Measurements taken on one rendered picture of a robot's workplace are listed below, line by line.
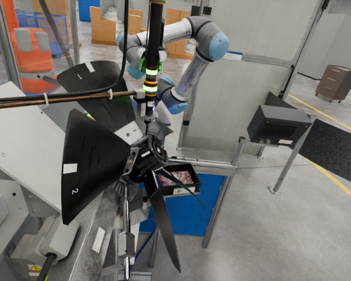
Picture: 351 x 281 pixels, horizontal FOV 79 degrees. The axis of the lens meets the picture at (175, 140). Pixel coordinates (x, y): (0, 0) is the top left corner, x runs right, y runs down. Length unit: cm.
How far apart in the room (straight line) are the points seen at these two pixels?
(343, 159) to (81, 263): 221
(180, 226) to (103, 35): 884
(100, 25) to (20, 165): 926
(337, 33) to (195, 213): 935
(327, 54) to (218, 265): 928
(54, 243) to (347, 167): 227
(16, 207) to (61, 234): 54
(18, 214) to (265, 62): 253
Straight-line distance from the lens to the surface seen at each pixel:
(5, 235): 103
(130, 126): 74
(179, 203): 157
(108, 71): 79
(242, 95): 278
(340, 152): 239
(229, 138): 301
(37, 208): 89
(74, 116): 46
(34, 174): 72
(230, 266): 198
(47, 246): 58
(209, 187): 148
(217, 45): 109
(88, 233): 60
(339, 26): 1029
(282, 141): 135
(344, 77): 733
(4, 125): 75
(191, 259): 191
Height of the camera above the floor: 163
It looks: 31 degrees down
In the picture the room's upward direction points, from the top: 9 degrees clockwise
